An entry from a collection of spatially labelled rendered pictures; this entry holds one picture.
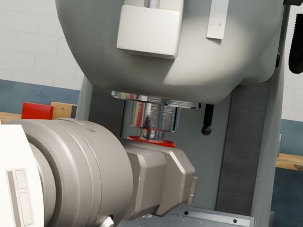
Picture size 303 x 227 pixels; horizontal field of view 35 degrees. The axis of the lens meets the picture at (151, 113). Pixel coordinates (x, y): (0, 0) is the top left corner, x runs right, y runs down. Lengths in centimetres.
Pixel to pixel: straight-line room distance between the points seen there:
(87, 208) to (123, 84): 12
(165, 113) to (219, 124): 40
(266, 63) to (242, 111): 27
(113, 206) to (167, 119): 13
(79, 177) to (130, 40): 10
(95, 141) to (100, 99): 52
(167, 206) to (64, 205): 13
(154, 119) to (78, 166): 16
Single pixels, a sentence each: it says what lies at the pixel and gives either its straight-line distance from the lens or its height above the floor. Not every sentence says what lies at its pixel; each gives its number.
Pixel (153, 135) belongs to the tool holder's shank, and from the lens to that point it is 44.
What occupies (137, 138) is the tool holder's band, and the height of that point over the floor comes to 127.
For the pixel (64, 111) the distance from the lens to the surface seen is 433.
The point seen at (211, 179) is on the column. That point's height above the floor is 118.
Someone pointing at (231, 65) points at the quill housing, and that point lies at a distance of 37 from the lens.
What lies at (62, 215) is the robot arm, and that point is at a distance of 28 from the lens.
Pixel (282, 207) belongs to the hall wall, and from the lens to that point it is 482.
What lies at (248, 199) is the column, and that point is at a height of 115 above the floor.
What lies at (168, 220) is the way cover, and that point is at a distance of 83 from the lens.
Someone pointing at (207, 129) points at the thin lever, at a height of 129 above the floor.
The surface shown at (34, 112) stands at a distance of 433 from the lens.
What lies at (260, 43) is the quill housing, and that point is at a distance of 39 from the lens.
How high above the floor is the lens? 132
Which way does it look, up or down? 3 degrees down
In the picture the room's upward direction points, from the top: 8 degrees clockwise
